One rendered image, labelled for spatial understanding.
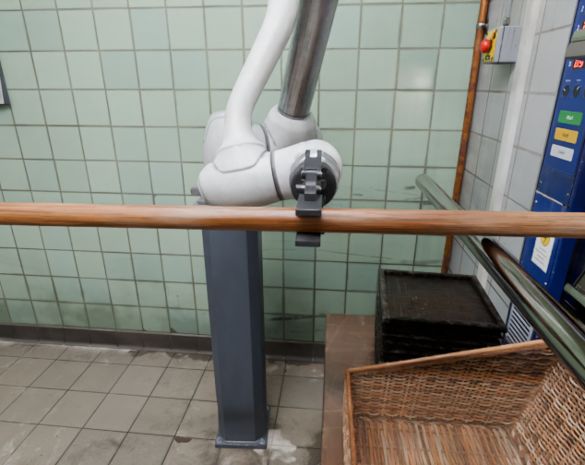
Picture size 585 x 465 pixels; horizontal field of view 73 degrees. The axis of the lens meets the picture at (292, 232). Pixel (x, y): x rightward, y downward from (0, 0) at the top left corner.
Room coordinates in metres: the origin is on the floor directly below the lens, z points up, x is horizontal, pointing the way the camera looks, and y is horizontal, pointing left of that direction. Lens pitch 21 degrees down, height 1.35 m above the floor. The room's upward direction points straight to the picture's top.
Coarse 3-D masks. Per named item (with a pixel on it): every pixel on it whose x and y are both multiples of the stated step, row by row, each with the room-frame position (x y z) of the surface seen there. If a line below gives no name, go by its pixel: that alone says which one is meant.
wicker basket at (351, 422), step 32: (448, 352) 0.72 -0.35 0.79; (480, 352) 0.71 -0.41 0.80; (512, 352) 0.70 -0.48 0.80; (544, 352) 0.70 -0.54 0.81; (352, 384) 0.73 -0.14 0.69; (384, 384) 0.73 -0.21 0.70; (416, 384) 0.72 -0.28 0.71; (448, 384) 0.71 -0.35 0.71; (480, 384) 0.71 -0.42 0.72; (512, 384) 0.70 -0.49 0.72; (544, 384) 0.69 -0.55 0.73; (576, 384) 0.62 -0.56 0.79; (352, 416) 0.60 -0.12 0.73; (384, 416) 0.72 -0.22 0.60; (416, 416) 0.72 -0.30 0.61; (448, 416) 0.71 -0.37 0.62; (480, 416) 0.70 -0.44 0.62; (512, 416) 0.70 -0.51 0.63; (544, 416) 0.64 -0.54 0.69; (576, 416) 0.58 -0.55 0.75; (352, 448) 0.52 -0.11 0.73; (384, 448) 0.65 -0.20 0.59; (416, 448) 0.65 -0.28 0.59; (448, 448) 0.65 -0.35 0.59; (480, 448) 0.65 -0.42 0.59; (512, 448) 0.65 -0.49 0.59; (544, 448) 0.60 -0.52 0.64; (576, 448) 0.55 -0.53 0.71
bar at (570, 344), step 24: (432, 192) 0.67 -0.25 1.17; (480, 240) 0.44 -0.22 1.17; (504, 264) 0.37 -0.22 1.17; (504, 288) 0.34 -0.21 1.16; (528, 288) 0.32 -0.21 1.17; (528, 312) 0.29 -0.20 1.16; (552, 312) 0.28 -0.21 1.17; (552, 336) 0.26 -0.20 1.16; (576, 336) 0.24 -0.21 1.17; (576, 360) 0.23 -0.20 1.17
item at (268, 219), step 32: (0, 224) 0.48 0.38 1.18; (32, 224) 0.48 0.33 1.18; (64, 224) 0.47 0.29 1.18; (96, 224) 0.47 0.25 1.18; (128, 224) 0.46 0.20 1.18; (160, 224) 0.46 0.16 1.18; (192, 224) 0.46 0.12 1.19; (224, 224) 0.45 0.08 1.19; (256, 224) 0.45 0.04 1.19; (288, 224) 0.44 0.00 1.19; (320, 224) 0.44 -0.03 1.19; (352, 224) 0.44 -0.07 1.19; (384, 224) 0.43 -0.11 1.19; (416, 224) 0.43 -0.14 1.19; (448, 224) 0.43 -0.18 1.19; (480, 224) 0.43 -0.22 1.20; (512, 224) 0.42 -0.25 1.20; (544, 224) 0.42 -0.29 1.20; (576, 224) 0.42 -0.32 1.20
